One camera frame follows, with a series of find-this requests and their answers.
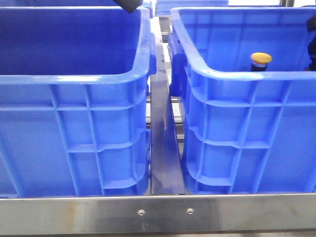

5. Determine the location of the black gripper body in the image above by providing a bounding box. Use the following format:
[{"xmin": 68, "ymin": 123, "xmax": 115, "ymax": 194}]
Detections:
[{"xmin": 307, "ymin": 17, "xmax": 316, "ymax": 71}]

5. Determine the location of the yellow mushroom push button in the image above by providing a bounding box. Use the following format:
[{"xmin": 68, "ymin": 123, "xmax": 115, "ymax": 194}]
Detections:
[{"xmin": 250, "ymin": 52, "xmax": 272, "ymax": 72}]

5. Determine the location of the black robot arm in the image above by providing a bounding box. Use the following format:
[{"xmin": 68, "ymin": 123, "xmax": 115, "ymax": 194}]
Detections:
[{"xmin": 115, "ymin": 0, "xmax": 316, "ymax": 71}]

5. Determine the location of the right blue plastic bin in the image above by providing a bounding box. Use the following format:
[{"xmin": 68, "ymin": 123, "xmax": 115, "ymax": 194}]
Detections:
[{"xmin": 168, "ymin": 6, "xmax": 316, "ymax": 194}]

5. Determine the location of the blue plastic bin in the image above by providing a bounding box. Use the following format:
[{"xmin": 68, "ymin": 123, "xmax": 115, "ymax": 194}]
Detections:
[
  {"xmin": 0, "ymin": 6, "xmax": 157, "ymax": 198},
  {"xmin": 155, "ymin": 0, "xmax": 229, "ymax": 16},
  {"xmin": 168, "ymin": 6, "xmax": 316, "ymax": 194}
]

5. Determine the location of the rear blue plastic bin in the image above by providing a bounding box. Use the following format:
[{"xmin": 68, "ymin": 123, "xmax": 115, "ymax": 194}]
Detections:
[{"xmin": 155, "ymin": 0, "xmax": 229, "ymax": 16}]

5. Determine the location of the metal divider bar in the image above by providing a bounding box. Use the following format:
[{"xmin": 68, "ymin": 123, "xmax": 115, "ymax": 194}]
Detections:
[{"xmin": 150, "ymin": 40, "xmax": 186, "ymax": 195}]

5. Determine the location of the left blue plastic bin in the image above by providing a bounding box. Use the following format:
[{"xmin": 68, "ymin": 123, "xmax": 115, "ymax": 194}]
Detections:
[{"xmin": 0, "ymin": 6, "xmax": 157, "ymax": 198}]

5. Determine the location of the rear left blue bin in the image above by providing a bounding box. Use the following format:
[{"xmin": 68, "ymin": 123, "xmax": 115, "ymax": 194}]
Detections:
[{"xmin": 0, "ymin": 0, "xmax": 153, "ymax": 10}]

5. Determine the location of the stainless steel front rail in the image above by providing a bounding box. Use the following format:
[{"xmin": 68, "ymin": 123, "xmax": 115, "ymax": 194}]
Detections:
[{"xmin": 0, "ymin": 194, "xmax": 316, "ymax": 235}]

